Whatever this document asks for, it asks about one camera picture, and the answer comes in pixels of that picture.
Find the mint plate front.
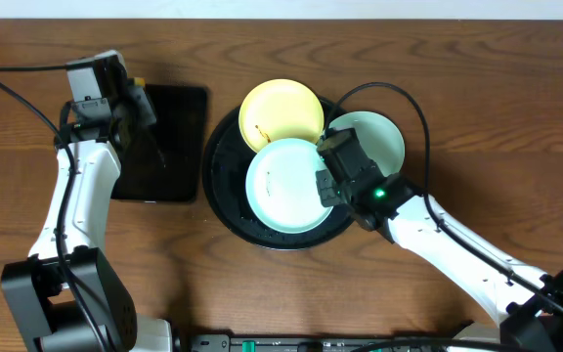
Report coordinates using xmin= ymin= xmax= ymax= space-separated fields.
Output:
xmin=245 ymin=138 xmax=332 ymax=235

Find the mint plate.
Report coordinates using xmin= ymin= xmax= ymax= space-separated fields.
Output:
xmin=329 ymin=110 xmax=405 ymax=176
xmin=245 ymin=138 xmax=332 ymax=235

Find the black rectangular tray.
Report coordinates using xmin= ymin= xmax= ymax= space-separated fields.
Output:
xmin=111 ymin=84 xmax=208 ymax=203

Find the yellow plate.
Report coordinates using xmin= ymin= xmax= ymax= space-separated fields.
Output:
xmin=238 ymin=79 xmax=325 ymax=153

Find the green and yellow sponge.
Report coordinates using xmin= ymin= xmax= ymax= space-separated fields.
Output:
xmin=133 ymin=77 xmax=146 ymax=87

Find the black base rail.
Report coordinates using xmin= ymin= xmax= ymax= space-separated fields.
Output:
xmin=188 ymin=331 xmax=507 ymax=352

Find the black round tray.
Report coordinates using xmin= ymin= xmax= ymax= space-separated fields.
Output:
xmin=202 ymin=108 xmax=353 ymax=250

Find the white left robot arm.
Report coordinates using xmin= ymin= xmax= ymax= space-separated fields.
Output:
xmin=1 ymin=79 xmax=174 ymax=351

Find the mint plate right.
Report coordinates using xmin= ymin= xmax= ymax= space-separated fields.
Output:
xmin=329 ymin=110 xmax=405 ymax=176

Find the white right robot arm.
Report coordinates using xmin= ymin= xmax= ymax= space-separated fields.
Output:
xmin=316 ymin=156 xmax=563 ymax=351

